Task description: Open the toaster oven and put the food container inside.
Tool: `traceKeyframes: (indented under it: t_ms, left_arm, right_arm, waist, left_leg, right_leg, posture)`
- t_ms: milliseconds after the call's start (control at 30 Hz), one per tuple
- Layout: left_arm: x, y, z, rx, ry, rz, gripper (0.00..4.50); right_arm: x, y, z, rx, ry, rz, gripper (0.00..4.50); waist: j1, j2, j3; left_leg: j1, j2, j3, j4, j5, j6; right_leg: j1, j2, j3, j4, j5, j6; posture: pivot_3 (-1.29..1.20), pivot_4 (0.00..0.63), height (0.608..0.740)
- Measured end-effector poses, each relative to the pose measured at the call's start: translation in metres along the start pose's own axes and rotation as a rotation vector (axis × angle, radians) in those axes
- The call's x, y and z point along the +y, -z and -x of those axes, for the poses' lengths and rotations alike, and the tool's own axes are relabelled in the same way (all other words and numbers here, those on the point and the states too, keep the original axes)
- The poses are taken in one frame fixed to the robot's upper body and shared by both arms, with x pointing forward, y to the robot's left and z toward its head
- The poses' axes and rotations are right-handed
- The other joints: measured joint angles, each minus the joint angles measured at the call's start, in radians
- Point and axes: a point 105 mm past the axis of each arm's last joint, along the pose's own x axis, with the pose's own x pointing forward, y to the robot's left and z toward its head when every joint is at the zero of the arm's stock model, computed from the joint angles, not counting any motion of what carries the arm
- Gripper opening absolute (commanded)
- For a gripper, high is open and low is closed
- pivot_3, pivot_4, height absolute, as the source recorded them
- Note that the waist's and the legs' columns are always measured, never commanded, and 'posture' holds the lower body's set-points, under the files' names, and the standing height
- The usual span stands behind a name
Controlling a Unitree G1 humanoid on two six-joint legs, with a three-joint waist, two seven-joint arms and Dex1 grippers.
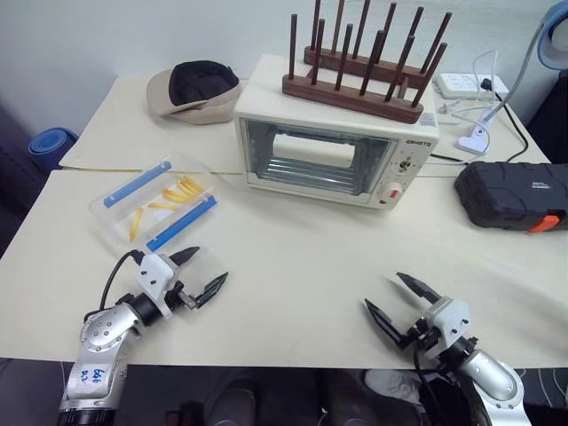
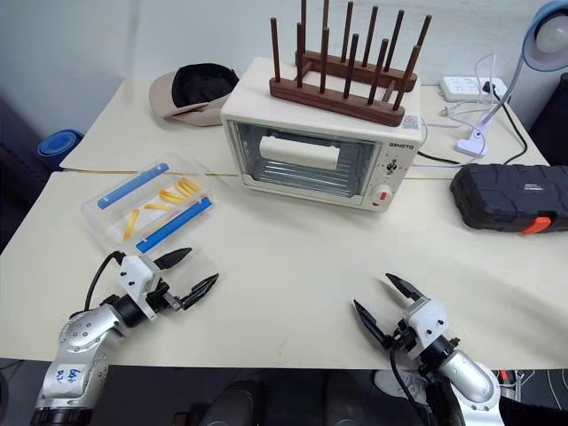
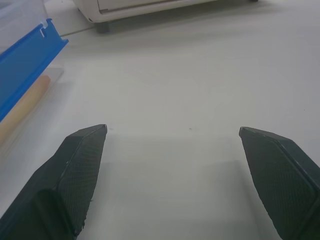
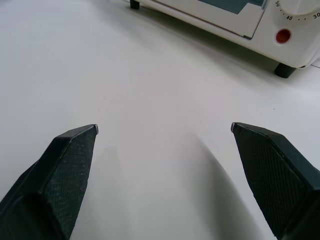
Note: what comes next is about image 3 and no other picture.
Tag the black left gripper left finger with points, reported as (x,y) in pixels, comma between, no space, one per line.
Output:
(62,180)

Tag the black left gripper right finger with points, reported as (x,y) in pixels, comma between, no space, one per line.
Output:
(282,175)

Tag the white appliance base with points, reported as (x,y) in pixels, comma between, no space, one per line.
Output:
(160,11)

